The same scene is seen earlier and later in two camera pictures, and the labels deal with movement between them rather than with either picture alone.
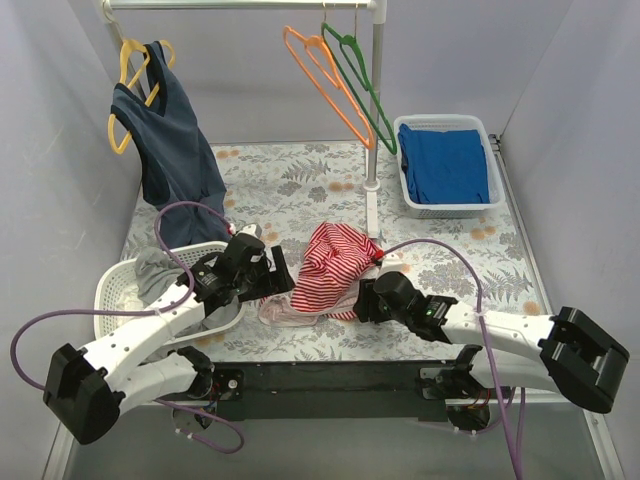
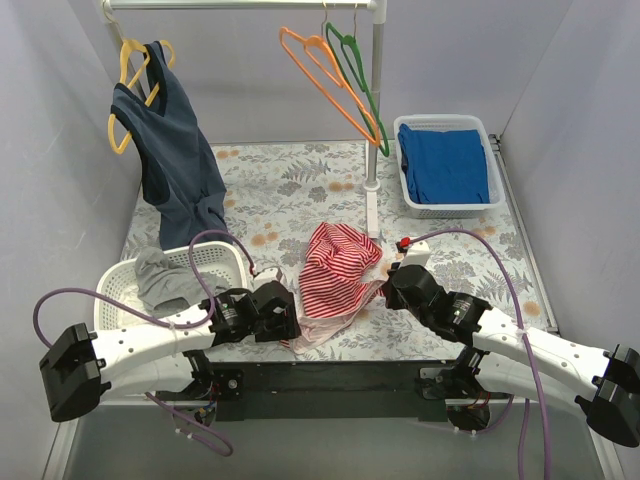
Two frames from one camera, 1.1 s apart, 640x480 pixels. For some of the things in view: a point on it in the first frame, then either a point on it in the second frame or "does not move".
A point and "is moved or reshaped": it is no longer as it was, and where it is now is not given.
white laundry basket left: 117,290 does not move
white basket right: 446,167 does not move
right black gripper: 364,308 -> 393,288
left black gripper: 270,275 -> 288,317
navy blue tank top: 177,165 does not move
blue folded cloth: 444,167 does not move
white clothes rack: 378,15 does not move
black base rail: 344,389 does not move
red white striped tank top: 325,284 is moved or reshaped
